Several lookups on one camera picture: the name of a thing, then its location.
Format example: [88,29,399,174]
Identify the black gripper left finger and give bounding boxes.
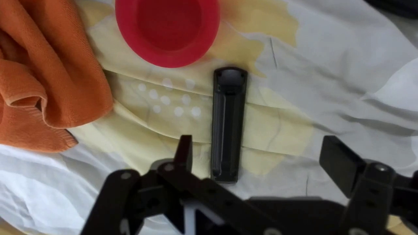
[80,135,272,235]

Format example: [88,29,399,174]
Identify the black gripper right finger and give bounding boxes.
[319,135,418,235]

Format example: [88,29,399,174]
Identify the black remote controller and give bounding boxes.
[209,66,250,184]

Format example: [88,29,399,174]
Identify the pink bowl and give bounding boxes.
[114,0,223,69]

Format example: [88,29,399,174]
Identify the white yellow grey duvet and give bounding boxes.
[0,0,418,235]

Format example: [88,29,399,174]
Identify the orange towel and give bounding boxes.
[0,0,117,154]

